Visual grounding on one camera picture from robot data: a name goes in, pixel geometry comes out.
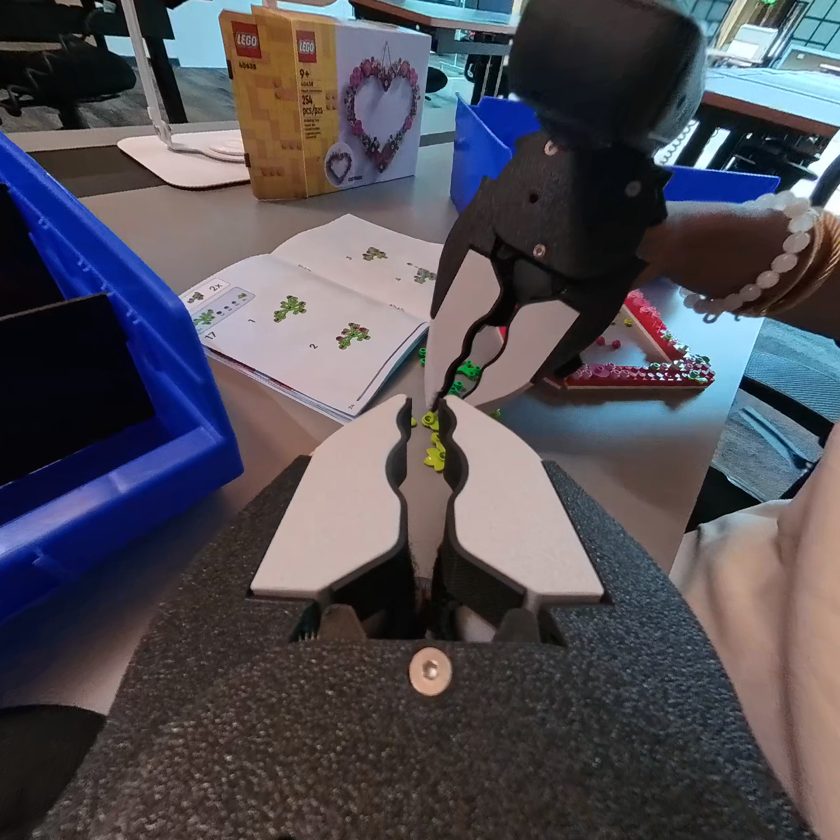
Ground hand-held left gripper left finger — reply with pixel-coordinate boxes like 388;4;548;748
248;392;414;601

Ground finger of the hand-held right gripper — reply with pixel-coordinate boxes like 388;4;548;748
467;302;583;411
422;244;505;412

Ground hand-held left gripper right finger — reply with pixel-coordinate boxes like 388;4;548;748
438;394;606;609

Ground lime flower bricks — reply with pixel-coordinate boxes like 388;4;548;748
408;348;448;471

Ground grey desk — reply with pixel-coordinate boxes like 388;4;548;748
7;121;765;716

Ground background desk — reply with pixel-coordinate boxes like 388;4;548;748
689;66;840;191
348;0;522;56

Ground person's right hand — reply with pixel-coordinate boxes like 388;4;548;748
638;205;800;295

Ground small blue plastic bin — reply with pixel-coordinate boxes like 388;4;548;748
449;94;782;214

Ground open instruction booklet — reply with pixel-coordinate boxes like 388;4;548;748
178;213;446;424

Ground large blue plastic bin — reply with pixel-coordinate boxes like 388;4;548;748
0;130;245;664

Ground yellow brick toy box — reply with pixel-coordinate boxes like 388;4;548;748
218;5;433;201

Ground cream embroidered shirt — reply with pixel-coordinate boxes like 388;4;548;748
669;427;840;840

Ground black mesh office chair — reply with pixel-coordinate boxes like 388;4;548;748
0;705;107;840

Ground black background office chair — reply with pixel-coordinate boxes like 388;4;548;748
0;0;188;129

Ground red heart brick frame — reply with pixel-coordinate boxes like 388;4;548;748
535;289;716;392

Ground coiled cable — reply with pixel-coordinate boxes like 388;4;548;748
653;121;700;168

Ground white bead bracelet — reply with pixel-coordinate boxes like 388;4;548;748
679;190;824;324

